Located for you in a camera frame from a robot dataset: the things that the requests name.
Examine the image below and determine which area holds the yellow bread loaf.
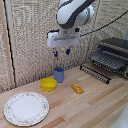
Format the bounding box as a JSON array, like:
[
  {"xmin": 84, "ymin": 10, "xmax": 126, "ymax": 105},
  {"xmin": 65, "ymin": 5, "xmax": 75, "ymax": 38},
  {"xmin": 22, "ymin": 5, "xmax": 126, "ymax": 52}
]
[{"xmin": 70, "ymin": 83, "xmax": 85, "ymax": 95}]

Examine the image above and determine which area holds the black dish rack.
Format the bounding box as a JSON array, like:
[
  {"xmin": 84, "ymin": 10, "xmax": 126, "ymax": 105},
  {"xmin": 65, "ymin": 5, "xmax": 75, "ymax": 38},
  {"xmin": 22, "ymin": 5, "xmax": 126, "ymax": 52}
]
[{"xmin": 90, "ymin": 37, "xmax": 128, "ymax": 80}]

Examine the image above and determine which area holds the black oven rack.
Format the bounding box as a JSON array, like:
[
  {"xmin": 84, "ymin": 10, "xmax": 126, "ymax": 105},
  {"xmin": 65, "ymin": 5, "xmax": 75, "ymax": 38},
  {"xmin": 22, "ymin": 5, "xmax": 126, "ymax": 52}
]
[{"xmin": 79, "ymin": 63, "xmax": 112, "ymax": 85}]

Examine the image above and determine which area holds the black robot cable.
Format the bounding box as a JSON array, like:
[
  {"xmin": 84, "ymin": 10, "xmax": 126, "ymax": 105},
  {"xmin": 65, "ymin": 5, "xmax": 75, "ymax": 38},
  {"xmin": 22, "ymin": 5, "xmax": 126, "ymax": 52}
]
[{"xmin": 79, "ymin": 9, "xmax": 128, "ymax": 38}]

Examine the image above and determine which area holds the white floral plate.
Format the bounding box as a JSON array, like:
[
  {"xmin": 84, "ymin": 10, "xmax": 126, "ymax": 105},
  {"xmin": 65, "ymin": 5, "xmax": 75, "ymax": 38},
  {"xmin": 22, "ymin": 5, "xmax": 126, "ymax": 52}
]
[{"xmin": 3, "ymin": 91, "xmax": 50, "ymax": 127}]

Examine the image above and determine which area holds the blue cup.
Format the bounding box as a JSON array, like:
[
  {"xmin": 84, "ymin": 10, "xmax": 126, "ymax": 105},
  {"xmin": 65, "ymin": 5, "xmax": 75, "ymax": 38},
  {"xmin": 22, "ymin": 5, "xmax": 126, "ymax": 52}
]
[{"xmin": 53, "ymin": 66, "xmax": 66, "ymax": 84}]

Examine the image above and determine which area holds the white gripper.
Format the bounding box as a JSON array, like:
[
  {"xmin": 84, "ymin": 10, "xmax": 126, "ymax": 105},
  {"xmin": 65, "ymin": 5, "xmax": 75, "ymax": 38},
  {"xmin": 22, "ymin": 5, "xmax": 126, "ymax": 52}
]
[{"xmin": 46, "ymin": 30, "xmax": 81, "ymax": 59}]

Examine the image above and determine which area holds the yellow bowl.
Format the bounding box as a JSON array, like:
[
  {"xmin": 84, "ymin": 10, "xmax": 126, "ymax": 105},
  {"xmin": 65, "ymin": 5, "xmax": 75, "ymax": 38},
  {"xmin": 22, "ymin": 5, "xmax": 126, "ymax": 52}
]
[{"xmin": 40, "ymin": 77, "xmax": 58, "ymax": 92}]

